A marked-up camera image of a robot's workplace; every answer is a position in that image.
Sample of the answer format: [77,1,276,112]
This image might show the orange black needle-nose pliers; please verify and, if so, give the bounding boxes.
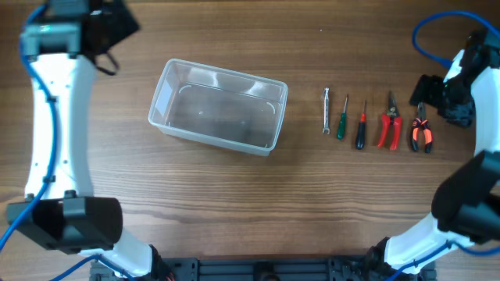
[409,102,433,154]

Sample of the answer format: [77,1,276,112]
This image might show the red handled snips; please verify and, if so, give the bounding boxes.
[377,91,402,151]

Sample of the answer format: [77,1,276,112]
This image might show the black red handled screwdriver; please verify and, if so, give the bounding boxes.
[355,101,367,150]

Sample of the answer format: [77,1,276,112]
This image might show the green handled screwdriver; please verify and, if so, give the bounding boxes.
[337,95,348,140]

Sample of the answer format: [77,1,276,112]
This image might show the silver combination wrench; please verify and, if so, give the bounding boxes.
[322,87,330,134]

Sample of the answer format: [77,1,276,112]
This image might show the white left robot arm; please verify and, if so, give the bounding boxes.
[5,0,163,280]

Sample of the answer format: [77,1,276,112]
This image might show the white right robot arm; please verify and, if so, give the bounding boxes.
[363,66,499,280]

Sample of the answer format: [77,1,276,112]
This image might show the clear plastic container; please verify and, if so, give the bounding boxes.
[148,59,288,156]

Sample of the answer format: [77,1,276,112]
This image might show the blue left cable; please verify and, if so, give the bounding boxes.
[0,2,136,281]

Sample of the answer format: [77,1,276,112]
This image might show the blue cable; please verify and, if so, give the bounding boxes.
[386,9,500,281]
[0,2,136,281]

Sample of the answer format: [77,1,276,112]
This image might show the blue right cable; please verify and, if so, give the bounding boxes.
[386,9,500,281]

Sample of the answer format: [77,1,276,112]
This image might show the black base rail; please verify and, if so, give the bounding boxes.
[89,255,437,281]

